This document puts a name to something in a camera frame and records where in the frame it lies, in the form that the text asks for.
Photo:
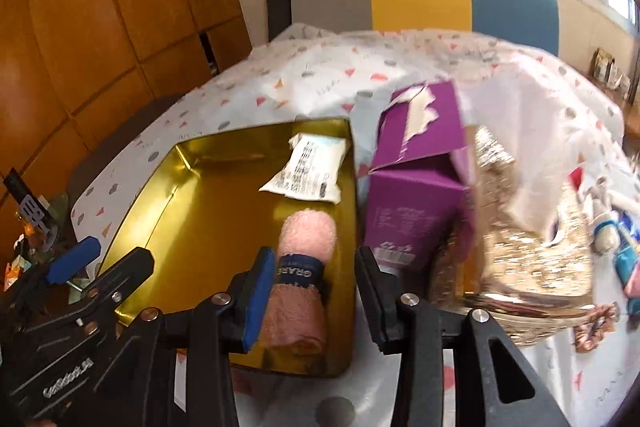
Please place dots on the patterned scrunchie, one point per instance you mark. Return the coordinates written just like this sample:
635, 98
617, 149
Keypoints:
595, 327

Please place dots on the white wipes packet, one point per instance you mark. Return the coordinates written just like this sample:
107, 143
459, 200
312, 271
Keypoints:
305, 167

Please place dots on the black and white gadget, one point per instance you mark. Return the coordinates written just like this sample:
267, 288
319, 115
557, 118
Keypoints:
32, 212

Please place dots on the small framed picture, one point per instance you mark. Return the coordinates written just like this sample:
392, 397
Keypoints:
602, 64
623, 84

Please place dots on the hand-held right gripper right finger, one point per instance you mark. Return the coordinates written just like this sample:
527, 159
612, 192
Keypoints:
372, 302

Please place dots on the pink towel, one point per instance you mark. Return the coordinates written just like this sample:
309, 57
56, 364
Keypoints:
305, 232

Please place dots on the white tissue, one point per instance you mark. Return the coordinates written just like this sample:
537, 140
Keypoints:
520, 132

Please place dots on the gold embossed tissue box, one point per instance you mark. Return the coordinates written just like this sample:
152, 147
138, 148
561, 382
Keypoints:
525, 267

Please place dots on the blue white packet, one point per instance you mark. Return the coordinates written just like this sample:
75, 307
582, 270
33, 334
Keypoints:
631, 257

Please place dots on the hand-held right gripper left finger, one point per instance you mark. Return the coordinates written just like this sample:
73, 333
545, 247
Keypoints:
252, 307

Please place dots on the purple cardboard box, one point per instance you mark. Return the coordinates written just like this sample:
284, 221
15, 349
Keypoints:
415, 197

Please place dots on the patterned white tablecloth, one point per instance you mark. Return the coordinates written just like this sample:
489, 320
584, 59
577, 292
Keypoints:
325, 77

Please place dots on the gold tin box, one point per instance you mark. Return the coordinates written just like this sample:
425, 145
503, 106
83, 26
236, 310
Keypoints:
210, 217

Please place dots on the wooden cabinet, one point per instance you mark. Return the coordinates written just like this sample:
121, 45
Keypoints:
100, 7

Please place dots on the white sock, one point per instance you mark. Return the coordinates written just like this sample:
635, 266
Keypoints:
607, 227

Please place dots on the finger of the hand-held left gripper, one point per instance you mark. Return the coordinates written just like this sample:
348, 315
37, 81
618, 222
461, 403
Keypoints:
75, 257
125, 272

